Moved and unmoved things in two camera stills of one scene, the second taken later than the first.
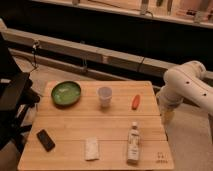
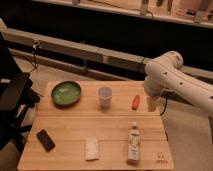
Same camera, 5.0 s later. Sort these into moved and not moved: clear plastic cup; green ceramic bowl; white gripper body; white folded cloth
Moved: white gripper body
Not moved: clear plastic cup; white folded cloth; green ceramic bowl
